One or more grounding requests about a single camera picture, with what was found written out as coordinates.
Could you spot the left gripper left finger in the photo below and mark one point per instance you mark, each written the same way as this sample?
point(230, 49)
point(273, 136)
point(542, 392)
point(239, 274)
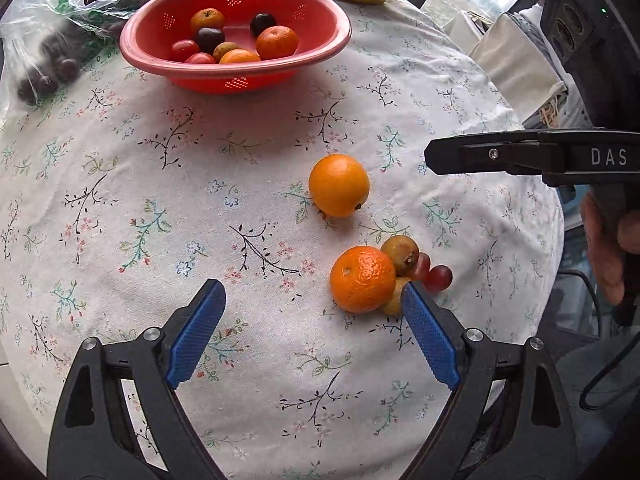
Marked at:
point(92, 435)

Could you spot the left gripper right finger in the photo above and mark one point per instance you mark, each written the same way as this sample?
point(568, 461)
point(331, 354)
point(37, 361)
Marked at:
point(534, 437)

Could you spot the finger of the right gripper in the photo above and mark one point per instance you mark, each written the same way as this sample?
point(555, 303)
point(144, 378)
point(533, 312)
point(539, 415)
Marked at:
point(518, 153)

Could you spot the red grape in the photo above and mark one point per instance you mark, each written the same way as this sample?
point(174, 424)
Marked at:
point(438, 279)
point(420, 271)

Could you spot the brown longan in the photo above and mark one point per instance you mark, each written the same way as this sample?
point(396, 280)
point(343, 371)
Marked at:
point(222, 49)
point(403, 251)
point(393, 306)

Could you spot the light orange citrus fruit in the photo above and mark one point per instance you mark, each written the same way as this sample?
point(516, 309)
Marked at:
point(339, 185)

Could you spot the large orange mandarin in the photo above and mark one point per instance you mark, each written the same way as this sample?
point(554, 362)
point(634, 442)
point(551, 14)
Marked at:
point(362, 279)

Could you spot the dark plum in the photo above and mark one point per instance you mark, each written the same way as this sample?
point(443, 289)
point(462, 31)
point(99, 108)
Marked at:
point(261, 22)
point(208, 39)

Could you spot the small orange kumquat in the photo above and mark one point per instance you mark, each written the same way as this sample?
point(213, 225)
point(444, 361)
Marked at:
point(206, 18)

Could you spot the red cherry tomato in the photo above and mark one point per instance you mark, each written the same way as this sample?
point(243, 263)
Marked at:
point(181, 50)

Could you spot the person's right hand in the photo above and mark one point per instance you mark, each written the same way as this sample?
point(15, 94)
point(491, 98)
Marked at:
point(606, 251)

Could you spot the white cloth bag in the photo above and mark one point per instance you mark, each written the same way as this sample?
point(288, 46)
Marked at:
point(518, 59)

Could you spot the floral white tablecloth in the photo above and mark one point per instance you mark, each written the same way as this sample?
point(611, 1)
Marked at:
point(122, 195)

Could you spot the red plastic colander bowl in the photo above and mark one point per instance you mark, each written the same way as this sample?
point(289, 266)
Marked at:
point(322, 27)

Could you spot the clear plastic bag of cherries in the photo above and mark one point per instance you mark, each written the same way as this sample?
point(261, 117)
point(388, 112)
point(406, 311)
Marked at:
point(47, 43)

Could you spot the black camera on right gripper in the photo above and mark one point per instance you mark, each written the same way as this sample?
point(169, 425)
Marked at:
point(593, 46)

